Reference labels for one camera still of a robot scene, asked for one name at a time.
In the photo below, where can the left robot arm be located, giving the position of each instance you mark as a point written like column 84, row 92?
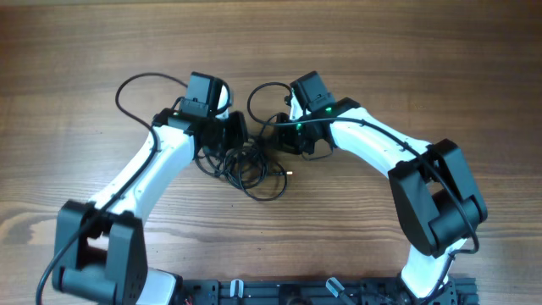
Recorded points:
column 100, row 250

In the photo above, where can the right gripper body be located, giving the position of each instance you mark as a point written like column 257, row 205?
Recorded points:
column 286, row 138

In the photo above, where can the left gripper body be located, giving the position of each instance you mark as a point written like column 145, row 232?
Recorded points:
column 236, row 132

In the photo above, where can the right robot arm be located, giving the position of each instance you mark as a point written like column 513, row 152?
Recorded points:
column 437, row 200

